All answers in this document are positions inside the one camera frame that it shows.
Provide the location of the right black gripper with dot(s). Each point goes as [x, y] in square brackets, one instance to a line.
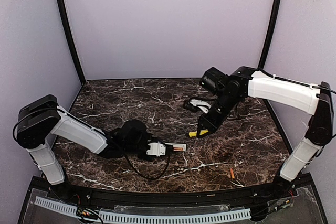
[206, 123]

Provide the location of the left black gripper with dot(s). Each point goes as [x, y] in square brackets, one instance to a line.
[168, 149]

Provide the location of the yellow handled screwdriver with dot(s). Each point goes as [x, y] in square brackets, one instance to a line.
[192, 134]

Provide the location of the white remote control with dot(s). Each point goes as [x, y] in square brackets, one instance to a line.
[178, 145]

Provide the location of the orange battery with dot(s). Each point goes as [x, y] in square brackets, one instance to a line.
[175, 149]
[232, 175]

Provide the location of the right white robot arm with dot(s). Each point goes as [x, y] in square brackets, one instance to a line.
[313, 99]

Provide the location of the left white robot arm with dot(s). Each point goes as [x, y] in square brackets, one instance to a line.
[45, 116]

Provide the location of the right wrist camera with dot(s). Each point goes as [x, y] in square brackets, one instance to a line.
[194, 105]

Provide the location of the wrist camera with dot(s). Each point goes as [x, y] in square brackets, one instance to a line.
[194, 105]
[157, 149]

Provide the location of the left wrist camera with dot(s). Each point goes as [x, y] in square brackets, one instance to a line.
[157, 149]

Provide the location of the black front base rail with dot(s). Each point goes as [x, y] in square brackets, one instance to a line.
[253, 196]

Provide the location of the white slotted cable duct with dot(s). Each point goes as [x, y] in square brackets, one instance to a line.
[128, 214]

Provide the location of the right black frame post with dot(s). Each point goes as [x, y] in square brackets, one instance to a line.
[269, 33]

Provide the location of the black frame post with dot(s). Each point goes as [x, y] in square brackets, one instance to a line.
[70, 40]
[269, 33]

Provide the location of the left black frame post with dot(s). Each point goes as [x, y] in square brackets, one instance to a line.
[70, 40]

